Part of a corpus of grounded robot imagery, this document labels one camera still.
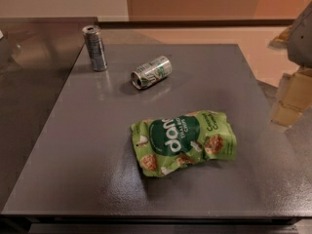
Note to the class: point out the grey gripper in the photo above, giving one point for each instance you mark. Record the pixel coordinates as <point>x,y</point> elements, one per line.
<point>301,38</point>

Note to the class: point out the green rice chips bag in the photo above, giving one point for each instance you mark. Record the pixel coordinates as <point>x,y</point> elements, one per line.
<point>163,146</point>

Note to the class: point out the tall silver blue can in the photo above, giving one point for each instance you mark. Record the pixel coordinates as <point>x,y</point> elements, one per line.
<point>95,47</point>

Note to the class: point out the silver green 7up can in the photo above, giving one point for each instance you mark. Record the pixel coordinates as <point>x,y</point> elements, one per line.
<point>151,72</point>

